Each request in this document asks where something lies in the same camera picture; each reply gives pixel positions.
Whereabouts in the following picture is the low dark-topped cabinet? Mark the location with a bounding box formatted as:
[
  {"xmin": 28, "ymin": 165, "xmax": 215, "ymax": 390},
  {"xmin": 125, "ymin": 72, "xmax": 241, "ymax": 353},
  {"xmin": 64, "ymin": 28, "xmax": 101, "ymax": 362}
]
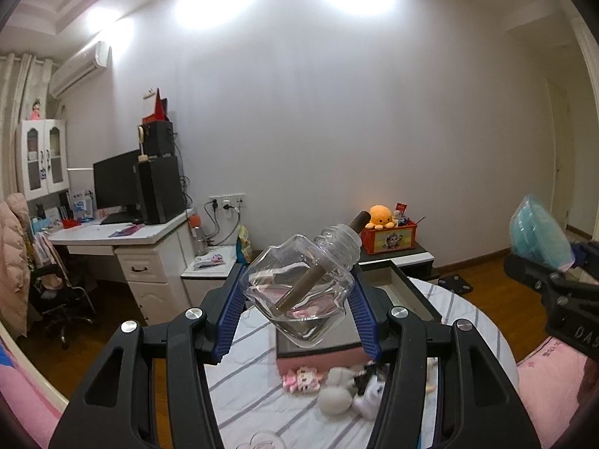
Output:
[{"xmin": 358, "ymin": 241, "xmax": 436, "ymax": 286}]

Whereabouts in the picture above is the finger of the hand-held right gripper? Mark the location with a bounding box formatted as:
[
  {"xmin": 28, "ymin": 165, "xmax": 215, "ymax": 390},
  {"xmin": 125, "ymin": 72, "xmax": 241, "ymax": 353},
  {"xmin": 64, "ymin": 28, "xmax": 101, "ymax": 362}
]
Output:
[
  {"xmin": 504, "ymin": 253, "xmax": 559, "ymax": 293},
  {"xmin": 569, "ymin": 240, "xmax": 599, "ymax": 286}
]

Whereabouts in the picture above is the pink printed quilt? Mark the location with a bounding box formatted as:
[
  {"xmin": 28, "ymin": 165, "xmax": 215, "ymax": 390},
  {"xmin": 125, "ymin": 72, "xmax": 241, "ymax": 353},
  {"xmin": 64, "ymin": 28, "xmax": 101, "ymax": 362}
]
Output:
[{"xmin": 515, "ymin": 337, "xmax": 590, "ymax": 436}]

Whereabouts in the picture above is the white desk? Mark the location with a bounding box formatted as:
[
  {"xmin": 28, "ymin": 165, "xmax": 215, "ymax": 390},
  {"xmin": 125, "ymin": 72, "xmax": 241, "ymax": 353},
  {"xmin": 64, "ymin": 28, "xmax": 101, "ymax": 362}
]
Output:
[{"xmin": 49, "ymin": 210, "xmax": 197, "ymax": 323}]

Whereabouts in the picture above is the red and white toy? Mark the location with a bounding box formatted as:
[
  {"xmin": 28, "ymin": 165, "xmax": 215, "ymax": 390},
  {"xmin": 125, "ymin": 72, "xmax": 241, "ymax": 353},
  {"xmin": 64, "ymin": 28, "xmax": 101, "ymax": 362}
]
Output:
[{"xmin": 393, "ymin": 202, "xmax": 417, "ymax": 227}]

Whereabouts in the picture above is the pink storage box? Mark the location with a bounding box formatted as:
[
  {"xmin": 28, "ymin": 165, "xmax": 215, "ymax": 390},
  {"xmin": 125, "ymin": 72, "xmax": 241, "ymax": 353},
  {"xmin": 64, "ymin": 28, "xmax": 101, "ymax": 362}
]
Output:
[{"xmin": 275, "ymin": 262, "xmax": 443, "ymax": 377}]

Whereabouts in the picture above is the pink doll plush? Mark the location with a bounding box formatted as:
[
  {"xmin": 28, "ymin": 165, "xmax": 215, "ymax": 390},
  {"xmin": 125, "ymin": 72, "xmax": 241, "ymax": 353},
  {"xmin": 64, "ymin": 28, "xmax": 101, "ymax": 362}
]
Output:
[{"xmin": 282, "ymin": 366, "xmax": 323, "ymax": 391}]

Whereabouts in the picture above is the black floor scale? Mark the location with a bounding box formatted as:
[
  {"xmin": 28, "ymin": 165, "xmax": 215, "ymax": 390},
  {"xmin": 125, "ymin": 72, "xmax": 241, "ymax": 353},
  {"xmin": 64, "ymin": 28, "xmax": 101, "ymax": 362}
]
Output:
[{"xmin": 437, "ymin": 275, "xmax": 471, "ymax": 295}]

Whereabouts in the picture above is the striped bed cover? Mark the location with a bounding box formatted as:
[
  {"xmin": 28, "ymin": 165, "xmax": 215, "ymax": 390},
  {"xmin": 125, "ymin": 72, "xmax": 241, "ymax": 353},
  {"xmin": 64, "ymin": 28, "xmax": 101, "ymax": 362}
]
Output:
[{"xmin": 201, "ymin": 276, "xmax": 520, "ymax": 449}]

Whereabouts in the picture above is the white wall outlet strip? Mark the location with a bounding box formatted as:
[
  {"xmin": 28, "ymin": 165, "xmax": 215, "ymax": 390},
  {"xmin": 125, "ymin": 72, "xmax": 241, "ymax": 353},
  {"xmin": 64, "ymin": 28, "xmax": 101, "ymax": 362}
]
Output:
[{"xmin": 208, "ymin": 192, "xmax": 246, "ymax": 218}]

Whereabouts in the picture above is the white air conditioner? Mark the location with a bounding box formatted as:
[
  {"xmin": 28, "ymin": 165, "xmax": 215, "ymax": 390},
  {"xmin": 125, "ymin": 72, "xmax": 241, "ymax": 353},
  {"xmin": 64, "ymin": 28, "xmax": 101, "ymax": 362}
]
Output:
[{"xmin": 49, "ymin": 41, "xmax": 112, "ymax": 99}]

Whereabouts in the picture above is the clear glass bottle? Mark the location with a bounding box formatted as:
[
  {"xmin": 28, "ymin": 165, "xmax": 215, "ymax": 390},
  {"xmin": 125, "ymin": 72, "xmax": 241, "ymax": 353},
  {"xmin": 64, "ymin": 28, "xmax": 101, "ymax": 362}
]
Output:
[{"xmin": 240, "ymin": 224, "xmax": 363, "ymax": 349}]

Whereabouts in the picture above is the cream bed footboard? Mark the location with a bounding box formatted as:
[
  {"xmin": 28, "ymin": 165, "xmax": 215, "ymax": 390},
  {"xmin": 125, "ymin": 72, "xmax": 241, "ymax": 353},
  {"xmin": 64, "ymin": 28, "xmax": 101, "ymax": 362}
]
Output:
[{"xmin": 0, "ymin": 323, "xmax": 71, "ymax": 412}]

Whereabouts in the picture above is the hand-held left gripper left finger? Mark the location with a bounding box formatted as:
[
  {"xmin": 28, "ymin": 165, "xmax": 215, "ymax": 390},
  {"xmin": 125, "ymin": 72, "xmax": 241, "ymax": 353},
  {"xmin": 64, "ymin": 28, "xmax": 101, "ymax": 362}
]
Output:
[{"xmin": 48, "ymin": 263, "xmax": 249, "ymax": 449}]

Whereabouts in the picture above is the black speaker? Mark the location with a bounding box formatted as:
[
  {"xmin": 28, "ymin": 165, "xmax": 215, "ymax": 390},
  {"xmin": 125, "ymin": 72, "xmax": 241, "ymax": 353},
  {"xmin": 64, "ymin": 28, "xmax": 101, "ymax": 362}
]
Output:
[{"xmin": 143, "ymin": 120, "xmax": 176, "ymax": 157}]

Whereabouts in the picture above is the white nightstand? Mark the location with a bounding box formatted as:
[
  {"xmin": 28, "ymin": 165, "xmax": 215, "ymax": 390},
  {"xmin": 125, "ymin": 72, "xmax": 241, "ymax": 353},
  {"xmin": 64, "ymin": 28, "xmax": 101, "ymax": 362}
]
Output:
[{"xmin": 182, "ymin": 243, "xmax": 251, "ymax": 312}]

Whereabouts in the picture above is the white glass-door cabinet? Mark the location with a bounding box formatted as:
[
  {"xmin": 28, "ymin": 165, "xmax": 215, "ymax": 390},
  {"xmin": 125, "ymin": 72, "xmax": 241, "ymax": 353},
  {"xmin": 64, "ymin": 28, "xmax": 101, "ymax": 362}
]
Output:
[{"xmin": 15, "ymin": 118, "xmax": 70, "ymax": 202}]

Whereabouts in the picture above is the orange toy box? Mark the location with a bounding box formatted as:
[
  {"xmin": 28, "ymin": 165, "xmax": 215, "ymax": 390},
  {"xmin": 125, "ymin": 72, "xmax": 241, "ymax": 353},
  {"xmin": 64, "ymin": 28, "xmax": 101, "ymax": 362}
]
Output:
[{"xmin": 362, "ymin": 222, "xmax": 418, "ymax": 256}]

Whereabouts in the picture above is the red gift box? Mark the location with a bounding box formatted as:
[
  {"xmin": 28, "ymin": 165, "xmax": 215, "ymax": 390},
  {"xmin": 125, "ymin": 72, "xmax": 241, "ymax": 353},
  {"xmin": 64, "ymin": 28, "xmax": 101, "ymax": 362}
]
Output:
[{"xmin": 142, "ymin": 88, "xmax": 169, "ymax": 123}]

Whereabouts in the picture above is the yellow snack bag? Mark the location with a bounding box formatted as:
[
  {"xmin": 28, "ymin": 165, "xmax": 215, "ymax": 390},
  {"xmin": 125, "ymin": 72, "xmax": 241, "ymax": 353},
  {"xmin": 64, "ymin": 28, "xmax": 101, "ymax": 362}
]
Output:
[{"xmin": 235, "ymin": 225, "xmax": 253, "ymax": 265}]

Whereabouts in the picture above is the brown stick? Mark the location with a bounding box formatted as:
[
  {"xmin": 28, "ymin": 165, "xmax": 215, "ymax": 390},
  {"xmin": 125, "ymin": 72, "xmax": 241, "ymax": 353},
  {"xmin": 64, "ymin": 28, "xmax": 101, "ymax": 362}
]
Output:
[{"xmin": 276, "ymin": 210, "xmax": 372, "ymax": 313}]

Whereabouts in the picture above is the orange-capped bottle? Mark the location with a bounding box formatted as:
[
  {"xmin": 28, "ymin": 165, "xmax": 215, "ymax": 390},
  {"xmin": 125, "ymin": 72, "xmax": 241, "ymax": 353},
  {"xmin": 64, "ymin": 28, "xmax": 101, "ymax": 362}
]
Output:
[{"xmin": 189, "ymin": 214, "xmax": 207, "ymax": 256}]

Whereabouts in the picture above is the black monitor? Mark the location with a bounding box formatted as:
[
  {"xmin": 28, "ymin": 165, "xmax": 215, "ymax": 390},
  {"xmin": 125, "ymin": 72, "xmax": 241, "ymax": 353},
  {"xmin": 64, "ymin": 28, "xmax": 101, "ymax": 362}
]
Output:
[{"xmin": 92, "ymin": 150, "xmax": 141, "ymax": 218}]

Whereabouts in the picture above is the black computer tower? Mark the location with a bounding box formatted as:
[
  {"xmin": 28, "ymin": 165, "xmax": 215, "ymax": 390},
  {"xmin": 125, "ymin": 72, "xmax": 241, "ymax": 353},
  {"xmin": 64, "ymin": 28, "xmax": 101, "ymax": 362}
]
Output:
[{"xmin": 136, "ymin": 155, "xmax": 185, "ymax": 225}]

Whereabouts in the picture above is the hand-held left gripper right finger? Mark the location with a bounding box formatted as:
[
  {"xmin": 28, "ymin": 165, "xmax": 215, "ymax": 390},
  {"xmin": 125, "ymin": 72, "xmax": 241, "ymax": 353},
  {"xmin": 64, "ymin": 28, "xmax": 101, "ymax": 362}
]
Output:
[{"xmin": 349, "ymin": 264, "xmax": 544, "ymax": 449}]

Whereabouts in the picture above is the teal pack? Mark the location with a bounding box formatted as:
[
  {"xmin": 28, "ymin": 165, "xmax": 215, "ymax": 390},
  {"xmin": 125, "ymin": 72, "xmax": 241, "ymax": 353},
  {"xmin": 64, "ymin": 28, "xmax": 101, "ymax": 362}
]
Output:
[{"xmin": 509, "ymin": 193, "xmax": 575, "ymax": 273}]

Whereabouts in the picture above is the white door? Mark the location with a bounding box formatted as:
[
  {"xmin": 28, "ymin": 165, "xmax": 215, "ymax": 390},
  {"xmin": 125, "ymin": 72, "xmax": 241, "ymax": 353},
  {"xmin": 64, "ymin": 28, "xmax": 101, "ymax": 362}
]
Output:
[{"xmin": 545, "ymin": 79, "xmax": 574, "ymax": 232}]

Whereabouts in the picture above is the clear plastic piece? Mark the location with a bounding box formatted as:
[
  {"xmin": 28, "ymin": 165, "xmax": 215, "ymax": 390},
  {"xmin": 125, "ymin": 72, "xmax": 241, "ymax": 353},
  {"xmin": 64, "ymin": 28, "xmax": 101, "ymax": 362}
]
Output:
[{"xmin": 236, "ymin": 431, "xmax": 286, "ymax": 449}]

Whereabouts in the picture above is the orange octopus plush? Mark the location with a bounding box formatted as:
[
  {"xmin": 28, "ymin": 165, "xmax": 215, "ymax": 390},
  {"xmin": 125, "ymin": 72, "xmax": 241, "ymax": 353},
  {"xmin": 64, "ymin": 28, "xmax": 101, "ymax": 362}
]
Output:
[{"xmin": 365, "ymin": 204, "xmax": 398, "ymax": 231}]

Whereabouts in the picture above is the black office chair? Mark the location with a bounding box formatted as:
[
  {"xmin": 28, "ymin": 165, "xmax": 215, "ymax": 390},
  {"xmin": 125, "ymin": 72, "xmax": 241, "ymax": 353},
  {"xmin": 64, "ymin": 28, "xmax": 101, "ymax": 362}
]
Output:
[{"xmin": 25, "ymin": 262, "xmax": 97, "ymax": 349}]

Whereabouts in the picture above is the white plush toy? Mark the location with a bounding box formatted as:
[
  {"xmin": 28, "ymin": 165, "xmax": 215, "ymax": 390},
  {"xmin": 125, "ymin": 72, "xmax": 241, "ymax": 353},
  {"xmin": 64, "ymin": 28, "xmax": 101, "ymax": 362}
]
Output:
[{"xmin": 318, "ymin": 367, "xmax": 356, "ymax": 417}]

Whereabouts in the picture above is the pink bed sheet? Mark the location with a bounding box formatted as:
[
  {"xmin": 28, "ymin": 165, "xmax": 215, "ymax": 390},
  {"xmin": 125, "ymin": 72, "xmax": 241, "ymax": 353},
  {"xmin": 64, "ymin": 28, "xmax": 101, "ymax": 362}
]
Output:
[{"xmin": 0, "ymin": 337, "xmax": 61, "ymax": 449}]

